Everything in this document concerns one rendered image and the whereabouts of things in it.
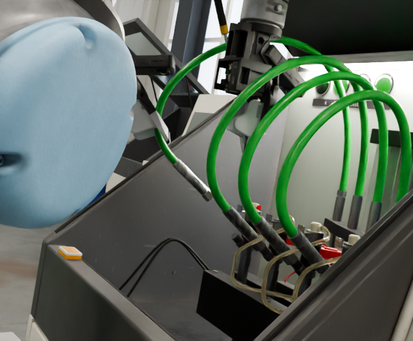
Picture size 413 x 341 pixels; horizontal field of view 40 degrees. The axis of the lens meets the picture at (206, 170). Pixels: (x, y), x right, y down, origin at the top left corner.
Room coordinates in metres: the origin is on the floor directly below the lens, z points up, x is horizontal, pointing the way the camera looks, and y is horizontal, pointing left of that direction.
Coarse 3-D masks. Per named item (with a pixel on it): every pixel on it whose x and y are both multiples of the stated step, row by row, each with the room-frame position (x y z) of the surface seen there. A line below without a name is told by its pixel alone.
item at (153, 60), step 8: (136, 56) 1.04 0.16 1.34; (144, 56) 1.04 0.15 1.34; (152, 56) 1.04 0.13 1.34; (160, 56) 1.04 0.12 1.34; (168, 56) 1.04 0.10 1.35; (136, 64) 1.04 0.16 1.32; (144, 64) 1.04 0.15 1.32; (152, 64) 1.04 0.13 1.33; (160, 64) 1.04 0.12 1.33; (168, 64) 1.04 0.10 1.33; (136, 72) 1.06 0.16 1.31; (144, 72) 1.06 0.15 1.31; (152, 72) 1.06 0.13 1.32; (160, 72) 1.05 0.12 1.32; (168, 72) 1.06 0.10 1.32
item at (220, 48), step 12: (216, 48) 1.04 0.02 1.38; (300, 48) 1.06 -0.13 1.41; (312, 48) 1.06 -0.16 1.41; (192, 60) 1.03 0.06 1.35; (204, 60) 1.04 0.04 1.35; (180, 72) 1.03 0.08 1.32; (168, 84) 1.03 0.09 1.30; (336, 84) 1.08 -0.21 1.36; (156, 108) 1.02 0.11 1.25; (348, 108) 1.08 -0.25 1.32; (348, 120) 1.08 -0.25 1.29; (156, 132) 1.02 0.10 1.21; (348, 132) 1.08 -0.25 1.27; (348, 144) 1.08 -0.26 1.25; (168, 156) 1.03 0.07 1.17; (348, 156) 1.08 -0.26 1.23; (348, 168) 1.08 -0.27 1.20
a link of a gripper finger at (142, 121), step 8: (136, 104) 1.02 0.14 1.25; (136, 112) 1.01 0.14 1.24; (144, 112) 1.01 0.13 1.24; (136, 120) 1.01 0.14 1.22; (144, 120) 1.01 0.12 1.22; (152, 120) 1.00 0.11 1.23; (160, 120) 1.00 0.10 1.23; (136, 128) 1.00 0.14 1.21; (144, 128) 1.00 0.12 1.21; (152, 128) 1.00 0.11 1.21; (160, 128) 1.00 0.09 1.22
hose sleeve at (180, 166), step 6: (180, 162) 1.03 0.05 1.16; (180, 168) 1.03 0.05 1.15; (186, 168) 1.03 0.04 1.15; (186, 174) 1.03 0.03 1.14; (192, 174) 1.04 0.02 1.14; (192, 180) 1.03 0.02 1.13; (198, 180) 1.04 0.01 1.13; (198, 186) 1.04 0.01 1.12; (204, 186) 1.04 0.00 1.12; (204, 192) 1.04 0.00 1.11
